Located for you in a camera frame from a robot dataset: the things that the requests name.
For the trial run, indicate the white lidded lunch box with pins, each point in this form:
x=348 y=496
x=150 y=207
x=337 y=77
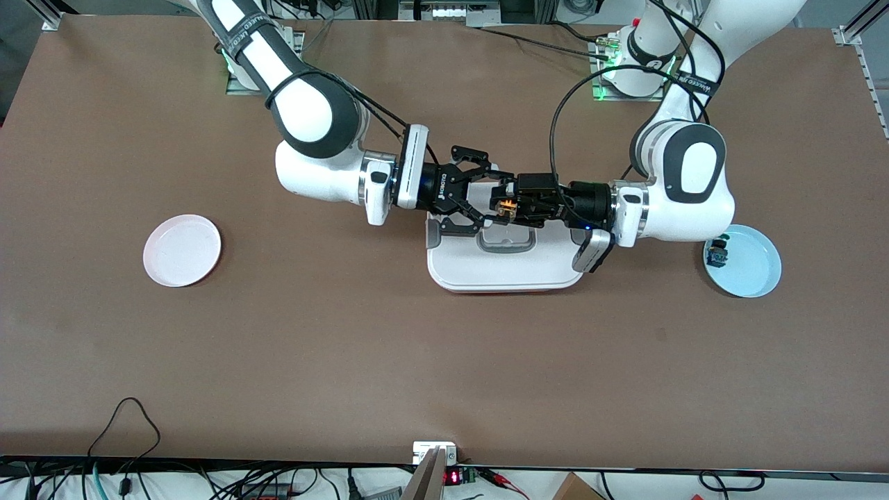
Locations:
x=507 y=271

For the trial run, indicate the pink round plate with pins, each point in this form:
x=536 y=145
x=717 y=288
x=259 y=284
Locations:
x=180 y=250

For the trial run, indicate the light blue round plate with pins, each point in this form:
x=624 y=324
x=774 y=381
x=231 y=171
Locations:
x=753 y=267

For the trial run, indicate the aluminium corner profile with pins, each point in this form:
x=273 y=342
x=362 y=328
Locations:
x=868 y=69
x=45 y=17

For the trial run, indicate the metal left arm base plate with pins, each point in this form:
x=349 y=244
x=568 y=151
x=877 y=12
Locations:
x=596 y=94

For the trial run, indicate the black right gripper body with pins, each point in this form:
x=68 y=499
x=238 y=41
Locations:
x=439 y=189

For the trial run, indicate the brown cardboard box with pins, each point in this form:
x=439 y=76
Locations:
x=575 y=489

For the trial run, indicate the aluminium frame with white panel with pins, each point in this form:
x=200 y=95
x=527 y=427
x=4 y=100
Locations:
x=451 y=10

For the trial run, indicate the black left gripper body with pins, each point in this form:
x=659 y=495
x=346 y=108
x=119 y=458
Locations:
x=585 y=201

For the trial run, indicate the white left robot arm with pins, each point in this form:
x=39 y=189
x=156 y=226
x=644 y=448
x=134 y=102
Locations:
x=687 y=173

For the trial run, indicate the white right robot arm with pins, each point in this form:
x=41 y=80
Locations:
x=312 y=111

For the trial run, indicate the grey slanted camera beam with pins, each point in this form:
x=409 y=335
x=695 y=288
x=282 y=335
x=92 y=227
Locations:
x=427 y=482

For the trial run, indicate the small white metal bracket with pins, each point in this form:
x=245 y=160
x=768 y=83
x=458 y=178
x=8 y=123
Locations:
x=424 y=450

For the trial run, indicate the red clip test leads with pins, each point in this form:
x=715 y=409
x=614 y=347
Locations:
x=500 y=478

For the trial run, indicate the small blue-black sushi piece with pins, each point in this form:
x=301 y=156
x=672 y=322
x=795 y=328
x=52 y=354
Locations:
x=717 y=257

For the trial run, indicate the red LED display module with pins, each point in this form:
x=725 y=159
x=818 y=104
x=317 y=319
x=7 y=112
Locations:
x=453 y=477

